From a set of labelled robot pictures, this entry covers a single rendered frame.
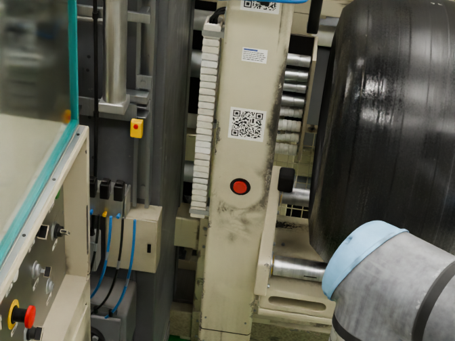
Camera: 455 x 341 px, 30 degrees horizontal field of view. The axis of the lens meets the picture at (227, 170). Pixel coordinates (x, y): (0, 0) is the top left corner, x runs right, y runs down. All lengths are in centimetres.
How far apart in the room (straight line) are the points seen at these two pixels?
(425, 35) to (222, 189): 56
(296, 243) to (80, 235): 61
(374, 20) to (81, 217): 70
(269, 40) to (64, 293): 67
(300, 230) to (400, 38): 72
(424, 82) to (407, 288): 70
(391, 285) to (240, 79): 84
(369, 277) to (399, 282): 4
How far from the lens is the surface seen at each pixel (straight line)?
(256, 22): 168
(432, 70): 162
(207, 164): 186
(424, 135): 159
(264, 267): 185
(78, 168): 169
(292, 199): 212
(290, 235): 217
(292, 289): 192
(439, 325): 96
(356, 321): 102
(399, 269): 98
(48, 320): 177
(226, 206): 190
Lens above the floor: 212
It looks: 34 degrees down
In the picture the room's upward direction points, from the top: 6 degrees clockwise
